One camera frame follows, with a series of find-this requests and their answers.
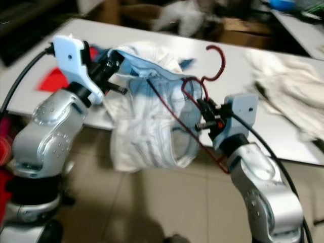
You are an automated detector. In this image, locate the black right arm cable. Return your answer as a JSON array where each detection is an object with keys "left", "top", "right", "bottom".
[{"left": 230, "top": 111, "right": 315, "bottom": 243}]

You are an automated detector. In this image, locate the red fabric bundle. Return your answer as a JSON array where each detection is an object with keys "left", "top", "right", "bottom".
[{"left": 0, "top": 116, "right": 17, "bottom": 223}]

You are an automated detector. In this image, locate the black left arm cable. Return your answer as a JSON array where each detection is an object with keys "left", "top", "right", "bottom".
[{"left": 0, "top": 45, "right": 56, "bottom": 116}]

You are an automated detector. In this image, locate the beige denim garment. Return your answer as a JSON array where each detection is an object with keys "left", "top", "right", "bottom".
[{"left": 248, "top": 51, "right": 324, "bottom": 142}]

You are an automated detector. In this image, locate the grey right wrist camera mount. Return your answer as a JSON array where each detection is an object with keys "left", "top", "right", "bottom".
[{"left": 213, "top": 93, "right": 259, "bottom": 150}]

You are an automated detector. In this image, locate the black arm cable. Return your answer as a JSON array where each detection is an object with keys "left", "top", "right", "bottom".
[
  {"left": 0, "top": 45, "right": 56, "bottom": 116},
  {"left": 230, "top": 111, "right": 315, "bottom": 243}
]

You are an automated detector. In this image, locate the red garment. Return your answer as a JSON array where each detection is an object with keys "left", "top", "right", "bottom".
[{"left": 38, "top": 46, "right": 102, "bottom": 93}]

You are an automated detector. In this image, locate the pale grey pillow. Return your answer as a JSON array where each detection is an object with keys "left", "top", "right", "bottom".
[{"left": 152, "top": 0, "right": 208, "bottom": 33}]

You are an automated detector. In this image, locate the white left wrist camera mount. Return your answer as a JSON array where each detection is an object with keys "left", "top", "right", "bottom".
[{"left": 53, "top": 34, "right": 104, "bottom": 104}]

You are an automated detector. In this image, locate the dark red wire hanger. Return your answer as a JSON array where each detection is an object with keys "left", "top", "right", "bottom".
[{"left": 147, "top": 45, "right": 231, "bottom": 175}]

